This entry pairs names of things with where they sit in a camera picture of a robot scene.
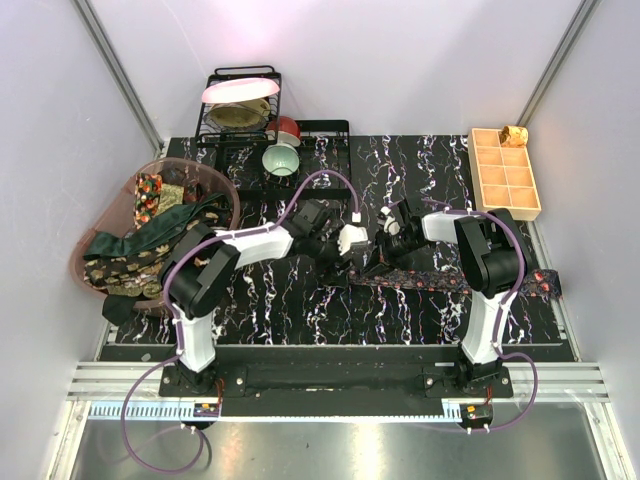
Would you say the colourful cartoon pattern tie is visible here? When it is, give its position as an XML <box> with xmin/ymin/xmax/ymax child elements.
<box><xmin>134</xmin><ymin>172</ymin><xmax>163</xmax><ymax>228</ymax></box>

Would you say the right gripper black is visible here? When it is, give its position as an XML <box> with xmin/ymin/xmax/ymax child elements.
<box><xmin>362</xmin><ymin>229</ymin><xmax>427</xmax><ymax>279</ymax></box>

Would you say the olive yellow plate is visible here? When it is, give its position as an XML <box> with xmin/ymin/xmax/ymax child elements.
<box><xmin>205</xmin><ymin>98</ymin><xmax>271</xmax><ymax>131</ymax></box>

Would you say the black wire dish rack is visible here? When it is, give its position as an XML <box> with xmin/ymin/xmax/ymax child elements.
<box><xmin>194</xmin><ymin>92</ymin><xmax>351</xmax><ymax>201</ymax></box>

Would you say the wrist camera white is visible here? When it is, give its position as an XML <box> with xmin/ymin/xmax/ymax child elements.
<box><xmin>377</xmin><ymin>206</ymin><xmax>400</xmax><ymax>236</ymax></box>
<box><xmin>337</xmin><ymin>224</ymin><xmax>368</xmax><ymax>256</ymax></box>

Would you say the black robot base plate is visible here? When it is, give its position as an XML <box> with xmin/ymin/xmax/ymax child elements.
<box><xmin>159</xmin><ymin>345</ymin><xmax>514</xmax><ymax>421</ymax></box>

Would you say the brown translucent plastic basin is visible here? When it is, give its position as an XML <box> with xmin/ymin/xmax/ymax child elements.
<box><xmin>70</xmin><ymin>157</ymin><xmax>240</xmax><ymax>325</ymax></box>

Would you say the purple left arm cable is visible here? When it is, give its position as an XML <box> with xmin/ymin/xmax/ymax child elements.
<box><xmin>121</xmin><ymin>169</ymin><xmax>364</xmax><ymax>472</ymax></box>

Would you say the rolled beige tie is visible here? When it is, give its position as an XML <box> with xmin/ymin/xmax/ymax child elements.
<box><xmin>499</xmin><ymin>125</ymin><xmax>529</xmax><ymax>148</ymax></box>

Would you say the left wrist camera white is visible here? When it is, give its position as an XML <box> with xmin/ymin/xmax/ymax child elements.
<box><xmin>337</xmin><ymin>224</ymin><xmax>368</xmax><ymax>256</ymax></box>

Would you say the pink plate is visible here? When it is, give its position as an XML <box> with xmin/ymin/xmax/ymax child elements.
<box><xmin>201</xmin><ymin>77</ymin><xmax>280</xmax><ymax>104</ymax></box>

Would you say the pale green ceramic bowl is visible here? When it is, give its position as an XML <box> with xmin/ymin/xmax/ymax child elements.
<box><xmin>262</xmin><ymin>143</ymin><xmax>300</xmax><ymax>177</ymax></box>

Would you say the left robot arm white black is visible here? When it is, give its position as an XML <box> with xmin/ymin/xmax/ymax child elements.
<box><xmin>160</xmin><ymin>200</ymin><xmax>368</xmax><ymax>396</ymax></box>

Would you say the red bowl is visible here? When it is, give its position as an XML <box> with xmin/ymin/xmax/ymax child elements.
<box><xmin>265</xmin><ymin>116</ymin><xmax>301</xmax><ymax>147</ymax></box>

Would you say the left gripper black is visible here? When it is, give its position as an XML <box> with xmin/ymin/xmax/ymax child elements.
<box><xmin>305</xmin><ymin>228</ymin><xmax>354</xmax><ymax>288</ymax></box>

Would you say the dark floral red-dotted tie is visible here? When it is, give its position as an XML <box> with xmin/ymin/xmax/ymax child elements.
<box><xmin>348</xmin><ymin>269</ymin><xmax>562</xmax><ymax>299</ymax></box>

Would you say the olive gold patterned tie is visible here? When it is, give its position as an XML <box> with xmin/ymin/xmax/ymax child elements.
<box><xmin>156</xmin><ymin>184</ymin><xmax>184</xmax><ymax>215</ymax></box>

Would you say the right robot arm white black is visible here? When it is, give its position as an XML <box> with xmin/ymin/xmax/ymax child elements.
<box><xmin>363</xmin><ymin>200</ymin><xmax>530</xmax><ymax>397</ymax></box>

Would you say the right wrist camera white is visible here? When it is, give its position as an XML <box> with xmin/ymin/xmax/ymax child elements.
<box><xmin>377</xmin><ymin>206</ymin><xmax>400</xmax><ymax>236</ymax></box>

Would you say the aluminium frame rail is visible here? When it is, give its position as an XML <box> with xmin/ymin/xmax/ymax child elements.
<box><xmin>67</xmin><ymin>362</ymin><xmax>609</xmax><ymax>403</ymax></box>

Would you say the wooden compartment box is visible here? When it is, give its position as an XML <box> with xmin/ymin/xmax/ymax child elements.
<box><xmin>468</xmin><ymin>128</ymin><xmax>541</xmax><ymax>222</ymax></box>

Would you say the dark green tie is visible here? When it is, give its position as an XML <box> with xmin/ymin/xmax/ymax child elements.
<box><xmin>82</xmin><ymin>192</ymin><xmax>226</xmax><ymax>324</ymax></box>

